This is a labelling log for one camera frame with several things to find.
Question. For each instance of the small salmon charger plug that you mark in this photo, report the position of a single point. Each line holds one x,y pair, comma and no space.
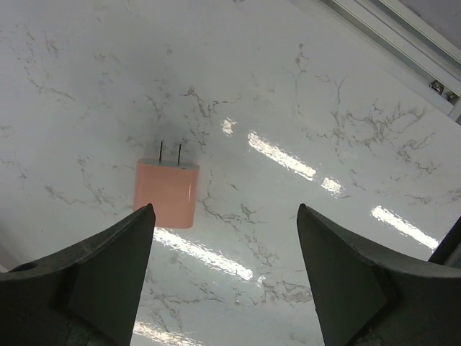
170,186

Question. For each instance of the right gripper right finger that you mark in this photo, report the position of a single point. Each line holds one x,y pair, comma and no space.
367,294

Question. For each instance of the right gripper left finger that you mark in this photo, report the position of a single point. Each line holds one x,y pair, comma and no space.
85,294

